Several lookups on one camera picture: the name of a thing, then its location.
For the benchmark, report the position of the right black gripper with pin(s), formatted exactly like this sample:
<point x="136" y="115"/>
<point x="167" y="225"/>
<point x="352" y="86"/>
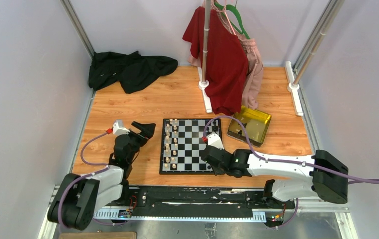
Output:
<point x="217" y="171"/>

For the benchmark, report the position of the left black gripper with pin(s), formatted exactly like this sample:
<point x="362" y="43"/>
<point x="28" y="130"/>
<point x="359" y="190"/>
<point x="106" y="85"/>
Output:
<point x="147" y="132"/>

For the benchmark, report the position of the black white chess board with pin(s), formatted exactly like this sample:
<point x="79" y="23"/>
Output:
<point x="190" y="144"/>

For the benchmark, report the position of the yellow metal tin box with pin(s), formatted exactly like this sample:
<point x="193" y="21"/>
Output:
<point x="255" y="122"/>

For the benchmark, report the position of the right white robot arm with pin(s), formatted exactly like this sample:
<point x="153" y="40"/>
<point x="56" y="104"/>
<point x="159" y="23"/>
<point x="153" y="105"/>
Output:
<point x="292" y="177"/>

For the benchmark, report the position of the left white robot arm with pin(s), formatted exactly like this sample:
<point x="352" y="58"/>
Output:
<point x="80" y="196"/>

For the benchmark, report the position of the white chess pieces rows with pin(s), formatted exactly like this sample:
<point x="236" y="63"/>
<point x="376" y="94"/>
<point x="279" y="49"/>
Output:
<point x="170" y="143"/>

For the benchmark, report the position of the black cloth pile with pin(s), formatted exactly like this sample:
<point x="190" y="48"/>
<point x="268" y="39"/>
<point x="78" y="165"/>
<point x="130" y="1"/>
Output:
<point x="134" y="72"/>

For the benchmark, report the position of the white clothes rack stand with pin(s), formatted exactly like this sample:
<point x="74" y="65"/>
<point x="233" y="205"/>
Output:
<point x="203" y="82"/>

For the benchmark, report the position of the pink garment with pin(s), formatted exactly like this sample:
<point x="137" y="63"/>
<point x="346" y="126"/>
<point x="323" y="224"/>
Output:
<point x="194" y="35"/>

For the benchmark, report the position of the right white rack foot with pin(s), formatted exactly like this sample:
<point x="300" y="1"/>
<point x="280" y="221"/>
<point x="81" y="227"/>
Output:
<point x="294" y="71"/>

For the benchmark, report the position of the red shirt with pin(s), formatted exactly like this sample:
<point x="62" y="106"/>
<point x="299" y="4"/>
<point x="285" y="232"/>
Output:
<point x="226" y="68"/>

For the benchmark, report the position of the green clothes hanger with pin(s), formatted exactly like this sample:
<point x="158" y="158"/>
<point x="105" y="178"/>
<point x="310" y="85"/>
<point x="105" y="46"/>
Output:
<point x="232" y="9"/>

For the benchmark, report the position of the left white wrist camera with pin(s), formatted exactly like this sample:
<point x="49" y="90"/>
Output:
<point x="119" y="129"/>

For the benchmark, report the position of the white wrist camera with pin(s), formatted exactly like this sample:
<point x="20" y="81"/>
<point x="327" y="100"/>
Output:
<point x="119" y="129"/>
<point x="215" y="141"/>

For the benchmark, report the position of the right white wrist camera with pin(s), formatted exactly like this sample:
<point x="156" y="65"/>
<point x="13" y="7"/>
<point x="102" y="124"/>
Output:
<point x="215" y="141"/>

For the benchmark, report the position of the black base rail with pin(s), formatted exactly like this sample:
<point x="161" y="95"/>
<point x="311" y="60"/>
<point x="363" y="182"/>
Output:
<point x="172" y="203"/>

